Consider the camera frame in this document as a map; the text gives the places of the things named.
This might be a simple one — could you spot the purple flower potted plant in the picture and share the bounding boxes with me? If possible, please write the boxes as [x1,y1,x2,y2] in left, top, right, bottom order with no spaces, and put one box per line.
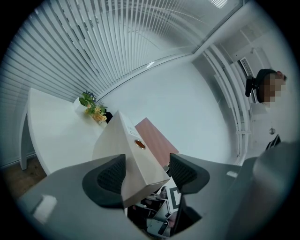
[78,90,97,107]

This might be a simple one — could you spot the ceiling air vent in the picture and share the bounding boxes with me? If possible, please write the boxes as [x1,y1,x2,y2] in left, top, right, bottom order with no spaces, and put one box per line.
[238,57,256,79]

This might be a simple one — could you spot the person's head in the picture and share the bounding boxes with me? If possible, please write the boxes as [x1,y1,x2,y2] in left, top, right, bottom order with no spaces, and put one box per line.
[256,69,288,108]

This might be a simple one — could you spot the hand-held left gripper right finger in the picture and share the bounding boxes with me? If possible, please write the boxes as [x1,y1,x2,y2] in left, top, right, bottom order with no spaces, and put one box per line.
[168,153,210,195]

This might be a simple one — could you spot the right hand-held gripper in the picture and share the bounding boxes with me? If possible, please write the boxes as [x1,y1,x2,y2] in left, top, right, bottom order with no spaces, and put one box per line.
[131,185,183,237]

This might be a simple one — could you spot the black head camera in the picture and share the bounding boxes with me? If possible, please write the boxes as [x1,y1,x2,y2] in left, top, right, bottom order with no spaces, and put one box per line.
[245,75,260,98]

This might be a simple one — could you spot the beige file box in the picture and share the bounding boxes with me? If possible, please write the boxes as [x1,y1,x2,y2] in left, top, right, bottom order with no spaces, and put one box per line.
[92,110,171,209]

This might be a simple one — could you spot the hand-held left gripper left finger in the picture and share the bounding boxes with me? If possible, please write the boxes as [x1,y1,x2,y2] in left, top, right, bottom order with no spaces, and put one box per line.
[82,153,128,209]

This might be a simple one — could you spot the white window blinds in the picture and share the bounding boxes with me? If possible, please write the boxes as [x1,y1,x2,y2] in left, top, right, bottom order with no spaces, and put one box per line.
[0,0,244,165]

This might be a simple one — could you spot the pink file box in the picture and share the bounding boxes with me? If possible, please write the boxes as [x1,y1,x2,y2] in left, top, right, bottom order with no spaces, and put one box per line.
[135,117,180,165]

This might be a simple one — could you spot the yellow flower bouquet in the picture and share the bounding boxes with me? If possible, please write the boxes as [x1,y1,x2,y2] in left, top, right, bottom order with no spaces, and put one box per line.
[84,103,108,122]

